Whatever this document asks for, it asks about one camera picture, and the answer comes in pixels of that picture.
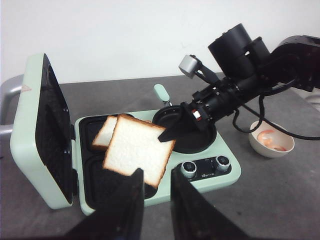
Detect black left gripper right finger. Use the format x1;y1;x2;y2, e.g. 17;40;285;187
170;168;250;240

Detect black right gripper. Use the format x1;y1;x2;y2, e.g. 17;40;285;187
158;77;253;143

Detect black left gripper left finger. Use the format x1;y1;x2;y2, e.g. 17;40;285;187
63;168;144;240

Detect pink shrimp pieces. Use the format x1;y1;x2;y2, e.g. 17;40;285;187
256;129;287;152

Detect beige ribbed bowl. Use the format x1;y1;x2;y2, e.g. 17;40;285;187
248;121;295;158

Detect sandwich maker hinged lid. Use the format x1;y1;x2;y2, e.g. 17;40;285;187
10;53;74;209

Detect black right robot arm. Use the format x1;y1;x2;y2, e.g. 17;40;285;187
159;24;320;142

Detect black round frying pan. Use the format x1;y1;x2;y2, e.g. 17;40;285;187
151;83;218;154

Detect left silver control knob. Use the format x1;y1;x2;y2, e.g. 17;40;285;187
180;161;197;176

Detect silver control knob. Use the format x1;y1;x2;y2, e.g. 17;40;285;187
216;155;230;172
180;161;197;176

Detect right silver control knob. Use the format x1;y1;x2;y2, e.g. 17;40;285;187
216;155;230;172

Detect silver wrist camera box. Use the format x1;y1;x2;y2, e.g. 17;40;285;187
178;55;202;79

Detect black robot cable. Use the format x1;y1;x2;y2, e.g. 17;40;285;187
232;82;320;141

